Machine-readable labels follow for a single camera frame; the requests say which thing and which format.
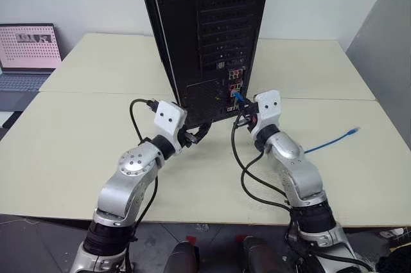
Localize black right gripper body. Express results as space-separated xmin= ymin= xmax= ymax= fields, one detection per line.
xmin=238 ymin=100 xmax=259 ymax=133

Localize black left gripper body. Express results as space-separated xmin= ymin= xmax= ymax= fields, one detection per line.
xmin=177 ymin=126 xmax=199 ymax=150

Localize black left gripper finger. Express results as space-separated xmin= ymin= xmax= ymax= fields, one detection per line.
xmin=188 ymin=131 xmax=208 ymax=148
xmin=191 ymin=119 xmax=213 ymax=137

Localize blue ethernet cable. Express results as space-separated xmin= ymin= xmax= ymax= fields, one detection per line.
xmin=233 ymin=91 xmax=362 ymax=155

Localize black computer tower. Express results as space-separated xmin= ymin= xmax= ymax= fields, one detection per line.
xmin=135 ymin=0 xmax=274 ymax=129

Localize dark rounded shape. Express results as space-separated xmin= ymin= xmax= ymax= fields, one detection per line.
xmin=241 ymin=236 xmax=292 ymax=273
xmin=172 ymin=242 xmax=200 ymax=273

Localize silver laptop with pink screen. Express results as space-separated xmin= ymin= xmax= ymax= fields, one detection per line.
xmin=0 ymin=22 xmax=64 ymax=94

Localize white object on floor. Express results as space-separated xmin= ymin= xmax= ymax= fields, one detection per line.
xmin=380 ymin=227 xmax=406 ymax=239

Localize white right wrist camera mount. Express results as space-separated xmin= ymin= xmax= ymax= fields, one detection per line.
xmin=250 ymin=90 xmax=281 ymax=136

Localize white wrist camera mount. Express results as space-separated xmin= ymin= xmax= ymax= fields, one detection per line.
xmin=250 ymin=90 xmax=281 ymax=136
xmin=153 ymin=100 xmax=188 ymax=154

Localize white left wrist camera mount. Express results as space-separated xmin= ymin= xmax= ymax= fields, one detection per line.
xmin=153 ymin=100 xmax=188 ymax=154

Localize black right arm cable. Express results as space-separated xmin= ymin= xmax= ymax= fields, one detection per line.
xmin=231 ymin=112 xmax=375 ymax=272

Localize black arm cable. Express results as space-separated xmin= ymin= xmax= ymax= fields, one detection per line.
xmin=231 ymin=112 xmax=375 ymax=272
xmin=127 ymin=98 xmax=160 ymax=273

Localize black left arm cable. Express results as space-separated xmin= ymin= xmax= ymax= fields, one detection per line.
xmin=127 ymin=98 xmax=160 ymax=273

